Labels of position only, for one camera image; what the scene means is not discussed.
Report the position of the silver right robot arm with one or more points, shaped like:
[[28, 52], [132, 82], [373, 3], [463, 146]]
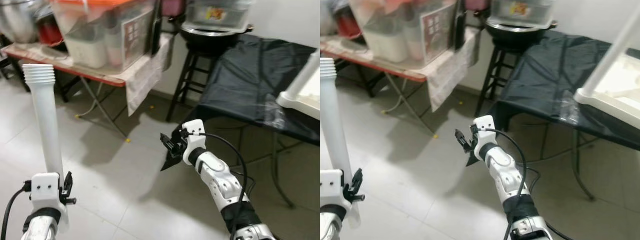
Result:
[[225, 190], [510, 190]]

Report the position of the dark pink container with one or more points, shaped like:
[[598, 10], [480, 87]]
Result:
[[172, 7], [475, 5]]

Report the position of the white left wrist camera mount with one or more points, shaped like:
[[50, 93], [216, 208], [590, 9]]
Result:
[[330, 187], [46, 190]]

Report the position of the white plastic table leg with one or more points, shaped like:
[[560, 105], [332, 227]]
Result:
[[302, 75], [45, 115], [334, 115], [612, 55]]

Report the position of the stacked steel pots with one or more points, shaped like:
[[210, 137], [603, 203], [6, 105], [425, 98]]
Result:
[[327, 15], [17, 20]]

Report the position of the clear tape strip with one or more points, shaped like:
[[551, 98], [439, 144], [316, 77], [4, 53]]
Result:
[[274, 116], [570, 110]]

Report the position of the white plastic children table top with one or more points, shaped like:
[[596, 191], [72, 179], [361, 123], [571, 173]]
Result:
[[615, 97], [302, 102]]

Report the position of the black metal chair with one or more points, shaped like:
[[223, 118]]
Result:
[[12, 70]]

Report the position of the black tablecloth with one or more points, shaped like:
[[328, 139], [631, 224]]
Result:
[[250, 85], [550, 80]]

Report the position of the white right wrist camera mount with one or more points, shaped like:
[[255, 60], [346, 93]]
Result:
[[192, 137], [484, 132]]

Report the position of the orange-lidded box with red print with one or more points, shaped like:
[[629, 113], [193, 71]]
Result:
[[415, 30], [100, 35]]

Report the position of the black round basin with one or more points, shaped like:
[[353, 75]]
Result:
[[212, 37], [517, 32]]

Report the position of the red pot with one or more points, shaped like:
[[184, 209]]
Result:
[[50, 32], [345, 25]]

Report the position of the clear plastic storage box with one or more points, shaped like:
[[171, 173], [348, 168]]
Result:
[[520, 12], [217, 14]]

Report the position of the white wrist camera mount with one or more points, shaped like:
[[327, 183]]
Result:
[[192, 137], [46, 190], [330, 187], [484, 132]]

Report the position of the beige low platform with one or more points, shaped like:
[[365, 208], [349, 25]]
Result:
[[135, 75], [440, 65]]

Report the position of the dark metal table frame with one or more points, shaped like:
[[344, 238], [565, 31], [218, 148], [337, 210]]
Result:
[[277, 170], [577, 165]]

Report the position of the black tall stool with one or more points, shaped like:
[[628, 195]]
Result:
[[497, 55], [192, 60]]

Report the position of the black bag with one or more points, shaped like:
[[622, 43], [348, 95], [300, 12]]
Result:
[[157, 25], [460, 22]]

